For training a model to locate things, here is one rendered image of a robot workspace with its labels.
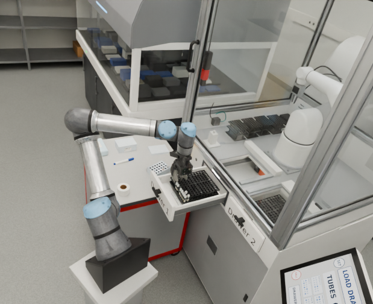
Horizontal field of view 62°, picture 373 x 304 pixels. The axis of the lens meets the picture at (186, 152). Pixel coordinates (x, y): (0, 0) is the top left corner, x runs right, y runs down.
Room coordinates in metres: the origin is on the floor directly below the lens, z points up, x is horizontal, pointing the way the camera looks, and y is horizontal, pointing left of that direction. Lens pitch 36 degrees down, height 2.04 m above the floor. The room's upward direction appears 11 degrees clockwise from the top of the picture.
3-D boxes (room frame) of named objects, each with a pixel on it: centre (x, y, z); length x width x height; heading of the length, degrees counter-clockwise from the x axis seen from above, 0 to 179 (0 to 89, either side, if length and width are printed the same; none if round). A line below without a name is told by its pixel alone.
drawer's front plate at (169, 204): (1.18, 0.09, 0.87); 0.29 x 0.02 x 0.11; 33
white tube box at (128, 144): (1.67, 0.41, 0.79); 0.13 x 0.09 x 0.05; 125
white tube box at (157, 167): (1.49, 0.15, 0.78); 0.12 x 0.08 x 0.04; 141
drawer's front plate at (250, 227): (1.09, -0.35, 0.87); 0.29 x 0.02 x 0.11; 33
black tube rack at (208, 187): (1.29, -0.08, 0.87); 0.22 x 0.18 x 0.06; 123
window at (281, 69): (1.34, -0.23, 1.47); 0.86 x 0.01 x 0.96; 33
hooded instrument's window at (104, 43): (2.97, 0.47, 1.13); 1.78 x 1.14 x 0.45; 33
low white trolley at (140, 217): (1.53, 0.30, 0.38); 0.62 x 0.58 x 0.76; 33
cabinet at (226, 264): (1.58, -0.61, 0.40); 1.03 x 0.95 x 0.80; 33
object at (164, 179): (1.29, -0.09, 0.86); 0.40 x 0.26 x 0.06; 123
